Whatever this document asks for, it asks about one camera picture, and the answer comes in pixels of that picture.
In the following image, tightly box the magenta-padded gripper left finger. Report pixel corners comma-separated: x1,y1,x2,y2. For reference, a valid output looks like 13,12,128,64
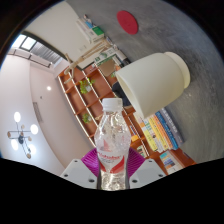
59,147,100,190

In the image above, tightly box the stack of colourful books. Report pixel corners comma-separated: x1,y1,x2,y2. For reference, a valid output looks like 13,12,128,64
133,108,185,153

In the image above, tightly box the clear plastic water bottle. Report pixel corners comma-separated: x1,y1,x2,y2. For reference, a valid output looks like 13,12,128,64
94,97,132,192

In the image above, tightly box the tan chair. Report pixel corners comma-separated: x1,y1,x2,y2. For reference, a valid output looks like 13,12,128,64
98,59,116,77

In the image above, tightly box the small green white box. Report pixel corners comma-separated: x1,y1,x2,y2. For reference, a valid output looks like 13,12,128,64
91,25,106,38

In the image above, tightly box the black multi-bulb ceiling lamp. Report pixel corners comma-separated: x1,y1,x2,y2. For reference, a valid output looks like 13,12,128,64
6,111,40,160

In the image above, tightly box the flat round red coaster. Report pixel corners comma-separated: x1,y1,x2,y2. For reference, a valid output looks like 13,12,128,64
116,9,139,36

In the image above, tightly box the stack of white boxes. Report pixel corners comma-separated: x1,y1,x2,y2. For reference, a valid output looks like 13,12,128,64
75,16,98,44

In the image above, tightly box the cream ceramic mug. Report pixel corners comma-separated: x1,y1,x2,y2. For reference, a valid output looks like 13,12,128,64
115,51,191,120

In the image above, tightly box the wooden artist mannequin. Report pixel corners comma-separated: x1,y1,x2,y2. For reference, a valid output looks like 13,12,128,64
63,39,116,84

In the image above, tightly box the grey curtain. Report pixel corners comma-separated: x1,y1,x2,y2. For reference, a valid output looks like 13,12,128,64
29,41,63,67

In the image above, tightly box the tall green white carton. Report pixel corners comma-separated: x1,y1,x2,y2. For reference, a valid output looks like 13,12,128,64
94,47,118,65

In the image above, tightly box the orange wooden shelf unit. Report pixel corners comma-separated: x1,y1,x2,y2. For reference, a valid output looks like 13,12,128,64
57,64,198,176

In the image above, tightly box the black-framed window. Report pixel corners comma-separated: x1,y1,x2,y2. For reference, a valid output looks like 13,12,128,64
11,33,38,52

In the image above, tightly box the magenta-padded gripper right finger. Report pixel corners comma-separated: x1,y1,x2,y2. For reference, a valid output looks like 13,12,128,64
125,147,167,190

